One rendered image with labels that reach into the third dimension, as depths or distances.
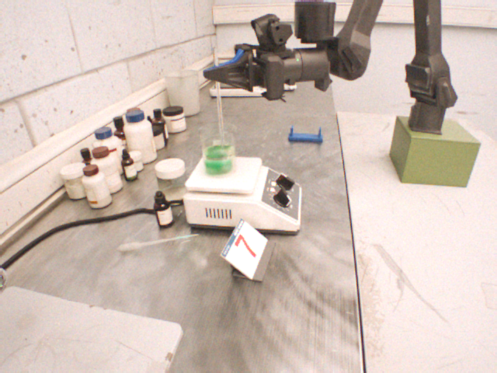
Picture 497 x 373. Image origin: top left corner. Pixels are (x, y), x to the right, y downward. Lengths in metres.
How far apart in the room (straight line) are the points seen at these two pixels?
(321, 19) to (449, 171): 0.43
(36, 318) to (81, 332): 0.08
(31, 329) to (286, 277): 0.36
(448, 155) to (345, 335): 0.46
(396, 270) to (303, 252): 0.15
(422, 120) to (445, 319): 0.42
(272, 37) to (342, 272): 0.36
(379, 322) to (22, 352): 0.45
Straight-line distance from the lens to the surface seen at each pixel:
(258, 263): 0.49
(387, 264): 0.53
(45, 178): 0.77
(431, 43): 0.69
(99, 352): 0.44
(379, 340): 0.43
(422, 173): 0.75
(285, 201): 0.53
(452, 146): 0.74
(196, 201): 0.54
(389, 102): 2.07
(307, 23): 0.54
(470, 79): 2.18
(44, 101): 0.84
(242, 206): 0.52
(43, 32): 0.86
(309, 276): 0.48
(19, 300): 0.56
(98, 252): 0.59
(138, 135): 0.82
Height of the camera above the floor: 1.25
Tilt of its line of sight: 31 degrees down
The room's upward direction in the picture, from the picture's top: 3 degrees counter-clockwise
